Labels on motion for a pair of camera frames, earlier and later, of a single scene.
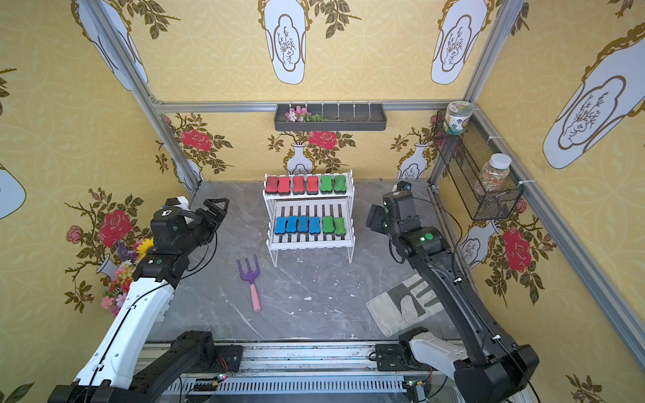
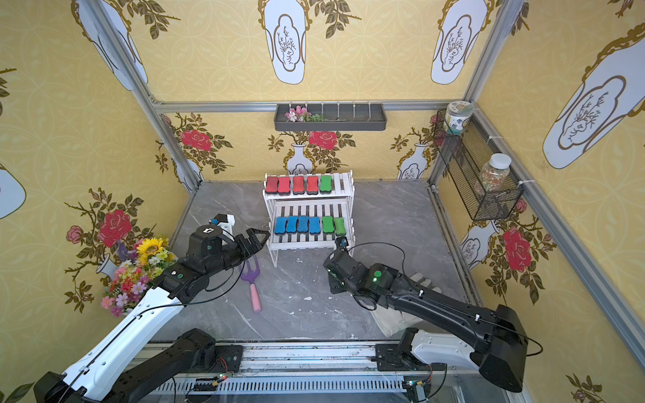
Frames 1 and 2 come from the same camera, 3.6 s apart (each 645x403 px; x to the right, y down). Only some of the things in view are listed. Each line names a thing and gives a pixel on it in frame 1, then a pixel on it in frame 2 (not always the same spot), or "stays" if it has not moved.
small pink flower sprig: (301, 114) stays
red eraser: (271, 185) stays
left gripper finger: (217, 206) -> (255, 243)
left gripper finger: (210, 223) -> (248, 248)
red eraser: (312, 185) stays
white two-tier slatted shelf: (309, 211) stays
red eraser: (284, 185) stays
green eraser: (327, 185) stays
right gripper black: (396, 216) -> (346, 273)
